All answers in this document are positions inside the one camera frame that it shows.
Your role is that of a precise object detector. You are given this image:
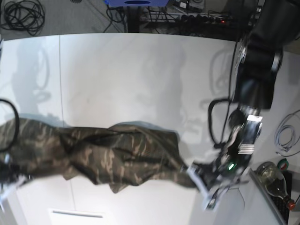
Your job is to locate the coiled white cable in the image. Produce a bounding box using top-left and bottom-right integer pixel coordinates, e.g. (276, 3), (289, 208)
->
(273, 110), (300, 157)

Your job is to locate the green tape roll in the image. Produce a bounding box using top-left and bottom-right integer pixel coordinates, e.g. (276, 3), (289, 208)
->
(277, 158), (289, 171)

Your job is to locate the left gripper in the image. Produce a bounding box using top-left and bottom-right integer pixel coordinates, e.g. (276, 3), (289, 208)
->
(180, 154), (252, 210)

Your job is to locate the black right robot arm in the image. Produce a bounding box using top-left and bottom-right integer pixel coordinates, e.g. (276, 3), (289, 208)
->
(0, 98), (31, 211)

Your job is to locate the coiled black floor cable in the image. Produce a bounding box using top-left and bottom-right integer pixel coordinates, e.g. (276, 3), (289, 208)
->
(0, 0), (46, 36)

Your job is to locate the clear glass bottle red cap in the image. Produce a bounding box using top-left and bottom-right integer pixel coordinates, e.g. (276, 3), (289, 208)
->
(255, 161), (296, 210)

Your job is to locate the black power strip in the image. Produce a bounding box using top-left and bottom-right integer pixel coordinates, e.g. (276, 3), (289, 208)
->
(180, 14), (233, 24)

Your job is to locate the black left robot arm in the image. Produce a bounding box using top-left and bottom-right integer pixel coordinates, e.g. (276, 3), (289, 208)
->
(186, 0), (300, 210)

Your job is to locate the camouflage t-shirt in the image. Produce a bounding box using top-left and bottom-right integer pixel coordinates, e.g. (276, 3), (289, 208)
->
(0, 118), (195, 193)

